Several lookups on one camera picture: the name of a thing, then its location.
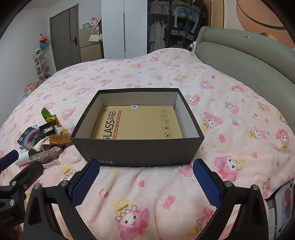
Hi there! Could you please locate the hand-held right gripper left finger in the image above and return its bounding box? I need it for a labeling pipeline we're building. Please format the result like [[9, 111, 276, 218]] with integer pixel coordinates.
[[24, 158, 100, 240]]

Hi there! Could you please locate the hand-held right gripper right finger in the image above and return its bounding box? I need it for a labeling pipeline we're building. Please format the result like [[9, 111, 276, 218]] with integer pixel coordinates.
[[192, 159, 271, 240]]

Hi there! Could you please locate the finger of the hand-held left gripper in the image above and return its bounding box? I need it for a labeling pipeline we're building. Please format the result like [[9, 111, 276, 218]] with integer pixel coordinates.
[[0, 160, 44, 213], [0, 150, 19, 171]]

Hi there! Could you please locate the white wristwatch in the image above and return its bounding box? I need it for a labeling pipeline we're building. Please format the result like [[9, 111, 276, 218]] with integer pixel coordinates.
[[43, 159, 61, 169]]

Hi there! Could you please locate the black box rainbow print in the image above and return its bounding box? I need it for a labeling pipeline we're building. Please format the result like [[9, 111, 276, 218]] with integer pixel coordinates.
[[17, 126, 42, 150]]

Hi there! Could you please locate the black cardboard box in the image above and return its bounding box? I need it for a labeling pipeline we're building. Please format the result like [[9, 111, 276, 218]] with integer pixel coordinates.
[[70, 87, 205, 168]]

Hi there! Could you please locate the brown tube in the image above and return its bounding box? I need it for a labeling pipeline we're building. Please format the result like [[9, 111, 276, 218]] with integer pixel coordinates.
[[30, 146, 63, 164]]

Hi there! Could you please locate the cream tassel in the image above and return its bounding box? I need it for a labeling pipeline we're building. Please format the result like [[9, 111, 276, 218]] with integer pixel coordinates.
[[32, 136, 50, 151]]

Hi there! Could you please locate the wooden comb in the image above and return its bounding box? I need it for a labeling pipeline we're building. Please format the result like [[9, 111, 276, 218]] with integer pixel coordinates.
[[49, 133, 74, 147]]

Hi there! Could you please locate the small black open box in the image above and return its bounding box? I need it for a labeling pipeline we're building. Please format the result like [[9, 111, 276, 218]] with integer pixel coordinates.
[[39, 122, 57, 136]]

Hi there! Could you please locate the green snack packet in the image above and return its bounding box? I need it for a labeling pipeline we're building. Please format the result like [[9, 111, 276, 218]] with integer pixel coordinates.
[[41, 108, 61, 126]]

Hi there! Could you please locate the pink plush toy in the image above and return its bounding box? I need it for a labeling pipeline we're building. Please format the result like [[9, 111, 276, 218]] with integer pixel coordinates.
[[23, 80, 39, 93]]

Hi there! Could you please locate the brown flat package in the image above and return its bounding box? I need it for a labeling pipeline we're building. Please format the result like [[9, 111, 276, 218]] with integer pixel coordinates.
[[91, 105, 185, 139]]

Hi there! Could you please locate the white shelf rack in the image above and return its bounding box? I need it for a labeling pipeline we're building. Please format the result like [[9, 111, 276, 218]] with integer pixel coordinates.
[[32, 48, 51, 85]]

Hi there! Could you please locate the pink printed blanket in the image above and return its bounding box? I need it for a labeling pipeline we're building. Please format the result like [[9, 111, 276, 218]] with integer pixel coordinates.
[[0, 47, 295, 240]]

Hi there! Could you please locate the red blue plush toy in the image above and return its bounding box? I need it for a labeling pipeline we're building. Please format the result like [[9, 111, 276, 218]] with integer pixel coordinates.
[[39, 35, 50, 50]]

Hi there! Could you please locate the brown cabinet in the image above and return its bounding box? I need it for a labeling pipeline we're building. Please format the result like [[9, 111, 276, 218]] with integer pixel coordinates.
[[78, 28, 103, 63]]

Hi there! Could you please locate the grey door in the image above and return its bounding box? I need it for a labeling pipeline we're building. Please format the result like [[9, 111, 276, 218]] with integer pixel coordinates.
[[50, 5, 81, 72]]

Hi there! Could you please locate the grey padded bed headboard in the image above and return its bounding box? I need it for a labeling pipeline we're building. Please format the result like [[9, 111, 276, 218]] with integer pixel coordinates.
[[195, 26, 295, 116]]

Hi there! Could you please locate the white wardrobe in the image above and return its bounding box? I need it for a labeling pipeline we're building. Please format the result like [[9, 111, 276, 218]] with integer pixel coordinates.
[[101, 0, 148, 59]]

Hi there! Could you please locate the glass display cabinet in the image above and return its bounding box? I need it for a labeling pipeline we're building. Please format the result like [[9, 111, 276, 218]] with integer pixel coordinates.
[[147, 0, 211, 52]]

